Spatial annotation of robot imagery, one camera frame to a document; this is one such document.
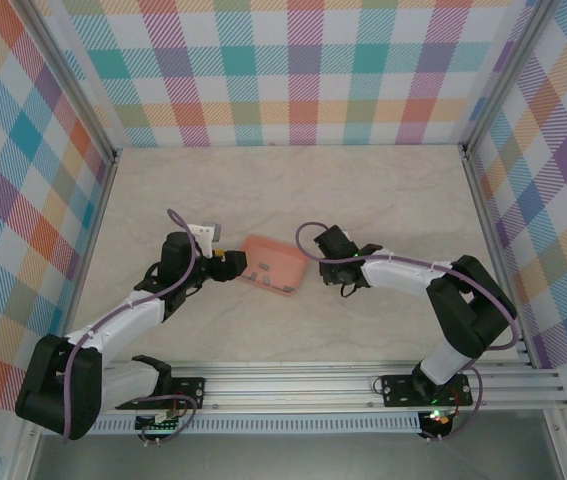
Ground pink plastic tray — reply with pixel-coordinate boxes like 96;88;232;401
236;234;309;300

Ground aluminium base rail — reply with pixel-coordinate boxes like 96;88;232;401
97;360;567;415

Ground grey metal base plate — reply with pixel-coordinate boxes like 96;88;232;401
27;432;564;480

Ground white slotted cable duct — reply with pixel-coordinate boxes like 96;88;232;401
93;414;422;435

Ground aluminium side rail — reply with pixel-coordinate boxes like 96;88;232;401
461;147;534;366
65;149;123;341

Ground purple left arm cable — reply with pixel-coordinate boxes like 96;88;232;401
61;208;200;445

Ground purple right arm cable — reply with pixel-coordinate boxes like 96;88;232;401
295;221;520;442

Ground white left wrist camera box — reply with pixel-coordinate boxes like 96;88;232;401
186;219;223;257

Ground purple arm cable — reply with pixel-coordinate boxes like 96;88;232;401
295;221;520;442
61;208;200;445

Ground aluminium corner post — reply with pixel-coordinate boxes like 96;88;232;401
456;0;560;157
21;0;123;164

